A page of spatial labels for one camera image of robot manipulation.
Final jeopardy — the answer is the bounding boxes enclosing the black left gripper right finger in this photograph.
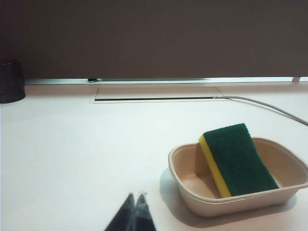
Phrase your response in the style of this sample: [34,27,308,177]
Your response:
[134,192,156,231]

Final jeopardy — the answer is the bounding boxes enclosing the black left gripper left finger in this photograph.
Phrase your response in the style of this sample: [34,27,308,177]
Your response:
[103,192,135,231]

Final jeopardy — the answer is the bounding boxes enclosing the yellow green cleaning sponge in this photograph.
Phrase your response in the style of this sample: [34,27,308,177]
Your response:
[198,123,281,199]

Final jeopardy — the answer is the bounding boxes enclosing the brown paper lunch box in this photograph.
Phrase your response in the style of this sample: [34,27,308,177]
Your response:
[167,137,308,222]

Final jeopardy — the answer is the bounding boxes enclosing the black cylindrical holder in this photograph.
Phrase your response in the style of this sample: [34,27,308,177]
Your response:
[0,59,26,104]

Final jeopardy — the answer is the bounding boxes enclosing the brown desk partition panel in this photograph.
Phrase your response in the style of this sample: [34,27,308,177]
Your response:
[0,0,308,80]

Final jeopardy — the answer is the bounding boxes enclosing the white desk cable flap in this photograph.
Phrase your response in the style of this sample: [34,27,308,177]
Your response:
[90,87,226,104]

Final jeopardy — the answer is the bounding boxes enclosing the grey cable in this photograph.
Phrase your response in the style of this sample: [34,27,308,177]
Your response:
[213,95,308,126]

